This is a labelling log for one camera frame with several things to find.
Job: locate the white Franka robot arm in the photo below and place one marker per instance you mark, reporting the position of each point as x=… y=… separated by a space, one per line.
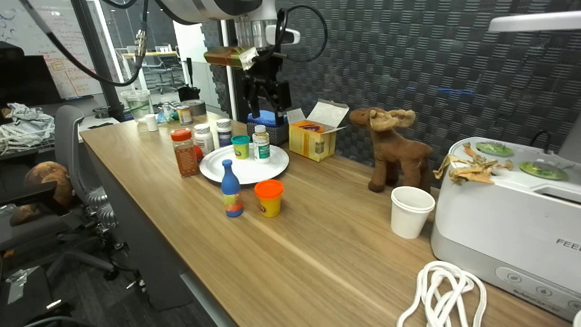
x=210 y=10

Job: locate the dried leaves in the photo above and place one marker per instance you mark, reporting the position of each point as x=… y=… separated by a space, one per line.
x=472 y=170

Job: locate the orange lid dough can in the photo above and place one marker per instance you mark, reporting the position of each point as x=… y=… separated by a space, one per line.
x=268 y=197

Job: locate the teal lid dough can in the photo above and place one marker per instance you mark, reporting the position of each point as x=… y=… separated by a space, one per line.
x=239 y=148

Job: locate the white lamp bar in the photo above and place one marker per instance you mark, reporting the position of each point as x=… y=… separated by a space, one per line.
x=532 y=23

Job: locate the small white glue bottle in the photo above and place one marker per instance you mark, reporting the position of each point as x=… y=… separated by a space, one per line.
x=259 y=146

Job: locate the brown moose plush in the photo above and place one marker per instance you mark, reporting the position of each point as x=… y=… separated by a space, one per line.
x=395 y=151

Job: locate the metal tin can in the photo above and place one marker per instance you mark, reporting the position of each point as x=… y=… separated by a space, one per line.
x=188 y=113

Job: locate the dark metal pillar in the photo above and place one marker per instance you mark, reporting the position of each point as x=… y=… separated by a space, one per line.
x=96 y=55

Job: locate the open yellow cardboard box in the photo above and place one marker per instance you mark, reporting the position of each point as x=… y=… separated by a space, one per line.
x=310 y=142

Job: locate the blue folded cloth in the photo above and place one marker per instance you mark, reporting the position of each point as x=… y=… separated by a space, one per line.
x=267 y=117

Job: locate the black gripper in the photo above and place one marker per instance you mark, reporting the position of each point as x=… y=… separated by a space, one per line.
x=265 y=73

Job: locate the grey cloth pile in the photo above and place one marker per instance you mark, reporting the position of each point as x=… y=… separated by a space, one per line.
x=23 y=130

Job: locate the blue bowling pin bottle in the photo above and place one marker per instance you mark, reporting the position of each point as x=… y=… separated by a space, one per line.
x=230 y=188

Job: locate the white paper cup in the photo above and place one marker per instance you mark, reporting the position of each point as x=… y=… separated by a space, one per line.
x=410 y=211

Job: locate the white round plate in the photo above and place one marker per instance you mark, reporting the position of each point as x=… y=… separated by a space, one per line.
x=247 y=170

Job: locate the red toy tomato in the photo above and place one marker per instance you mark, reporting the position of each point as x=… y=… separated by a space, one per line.
x=198 y=153

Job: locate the black office chair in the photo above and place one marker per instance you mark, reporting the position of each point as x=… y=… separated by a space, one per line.
x=81 y=201

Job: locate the white mug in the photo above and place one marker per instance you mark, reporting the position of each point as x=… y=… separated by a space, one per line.
x=501 y=237

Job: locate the small white cup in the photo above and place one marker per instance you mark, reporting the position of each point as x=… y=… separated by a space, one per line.
x=150 y=122

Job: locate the spice jar with red lid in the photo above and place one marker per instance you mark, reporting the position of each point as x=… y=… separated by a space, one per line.
x=183 y=155

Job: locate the brown round plush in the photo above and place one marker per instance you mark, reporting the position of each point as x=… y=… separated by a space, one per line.
x=50 y=182

